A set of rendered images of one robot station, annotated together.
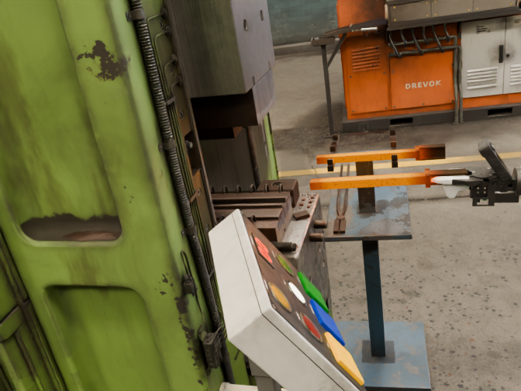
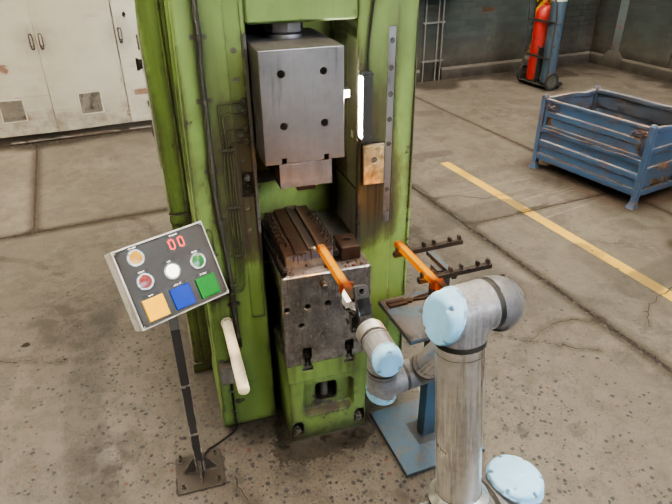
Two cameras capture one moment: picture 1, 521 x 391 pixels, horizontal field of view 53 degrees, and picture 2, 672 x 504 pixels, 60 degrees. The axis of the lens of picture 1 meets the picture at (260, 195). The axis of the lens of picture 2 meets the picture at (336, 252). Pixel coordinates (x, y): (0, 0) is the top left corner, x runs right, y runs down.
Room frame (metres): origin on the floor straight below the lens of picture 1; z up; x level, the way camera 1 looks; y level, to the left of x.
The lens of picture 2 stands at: (0.23, -1.74, 2.12)
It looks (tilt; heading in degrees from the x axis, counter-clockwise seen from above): 30 degrees down; 54
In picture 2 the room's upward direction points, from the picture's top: 1 degrees counter-clockwise
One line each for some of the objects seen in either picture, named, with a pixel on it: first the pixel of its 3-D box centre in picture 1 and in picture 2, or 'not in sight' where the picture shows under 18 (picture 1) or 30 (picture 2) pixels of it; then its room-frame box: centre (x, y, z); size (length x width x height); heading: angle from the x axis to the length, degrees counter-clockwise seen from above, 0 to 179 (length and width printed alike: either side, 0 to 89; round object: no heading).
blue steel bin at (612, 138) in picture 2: not in sight; (613, 141); (5.32, 0.88, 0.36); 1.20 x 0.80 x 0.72; 83
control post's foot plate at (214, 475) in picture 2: not in sight; (198, 464); (0.77, 0.05, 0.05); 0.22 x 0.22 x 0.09; 71
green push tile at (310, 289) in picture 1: (311, 293); (207, 285); (0.89, -0.07, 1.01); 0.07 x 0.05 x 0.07; 6
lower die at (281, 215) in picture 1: (215, 218); (296, 234); (1.40, 0.14, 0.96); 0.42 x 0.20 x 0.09; 71
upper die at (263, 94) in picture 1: (191, 102); (292, 155); (1.40, 0.14, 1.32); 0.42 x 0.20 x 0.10; 71
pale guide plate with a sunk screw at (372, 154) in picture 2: not in sight; (373, 164); (1.67, -0.03, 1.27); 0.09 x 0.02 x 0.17; 161
